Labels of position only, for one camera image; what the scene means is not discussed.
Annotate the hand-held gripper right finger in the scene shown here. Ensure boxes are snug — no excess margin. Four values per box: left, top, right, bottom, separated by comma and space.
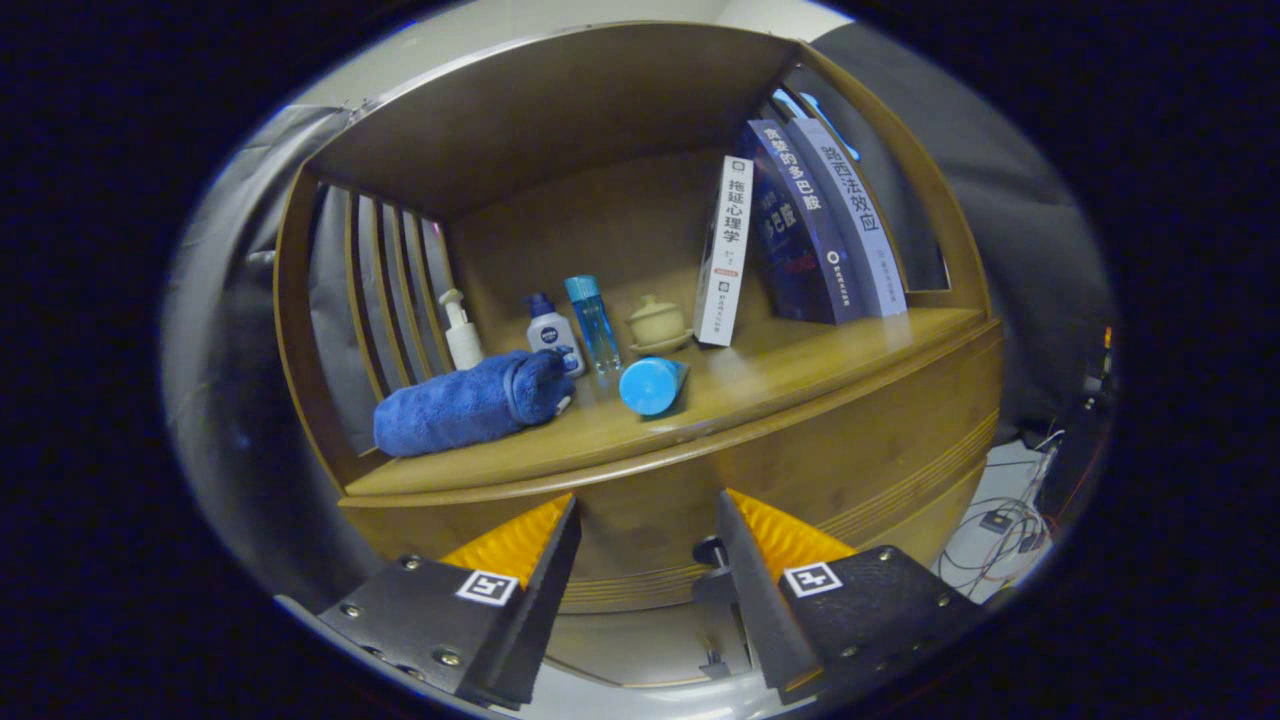
715, 488, 986, 706

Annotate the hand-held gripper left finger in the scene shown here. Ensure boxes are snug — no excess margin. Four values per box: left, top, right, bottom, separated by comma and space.
318, 493, 583, 709

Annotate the blue white tube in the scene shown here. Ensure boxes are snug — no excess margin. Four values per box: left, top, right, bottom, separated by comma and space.
618, 356, 691, 418

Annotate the wooden cabinet door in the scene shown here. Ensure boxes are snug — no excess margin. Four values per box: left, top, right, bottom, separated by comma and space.
548, 600, 736, 689

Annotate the wooden countertop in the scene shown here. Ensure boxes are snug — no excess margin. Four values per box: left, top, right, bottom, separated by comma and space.
345, 305, 991, 498

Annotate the wooden cabinet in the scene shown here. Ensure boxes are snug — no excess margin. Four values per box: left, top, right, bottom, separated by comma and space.
275, 22, 1004, 689

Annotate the blue folded towel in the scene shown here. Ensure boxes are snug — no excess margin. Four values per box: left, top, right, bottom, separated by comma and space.
373, 347, 578, 458

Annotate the white pump bottle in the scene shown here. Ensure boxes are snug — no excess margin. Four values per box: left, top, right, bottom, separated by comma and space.
438, 289, 486, 372

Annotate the white bottle blue cap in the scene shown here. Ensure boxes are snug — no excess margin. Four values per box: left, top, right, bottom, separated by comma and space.
526, 292, 586, 379

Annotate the clear blue bottle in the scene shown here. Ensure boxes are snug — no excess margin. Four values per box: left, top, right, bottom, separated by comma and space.
564, 275, 623, 375

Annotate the beige lidded teacup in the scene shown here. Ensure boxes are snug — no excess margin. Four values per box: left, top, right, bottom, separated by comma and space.
626, 294, 693, 356

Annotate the white book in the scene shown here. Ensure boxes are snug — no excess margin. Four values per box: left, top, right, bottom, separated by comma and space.
693, 155, 755, 348

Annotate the dark blue book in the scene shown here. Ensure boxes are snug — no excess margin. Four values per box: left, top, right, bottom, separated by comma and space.
742, 120, 861, 326

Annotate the light purple book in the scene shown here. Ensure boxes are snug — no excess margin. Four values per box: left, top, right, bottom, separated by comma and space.
790, 117, 909, 319

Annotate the black device orange tip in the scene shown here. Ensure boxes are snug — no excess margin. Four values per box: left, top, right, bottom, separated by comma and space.
1085, 325, 1113, 411

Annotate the tangle of cables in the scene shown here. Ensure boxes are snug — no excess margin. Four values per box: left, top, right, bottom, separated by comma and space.
940, 430, 1066, 591

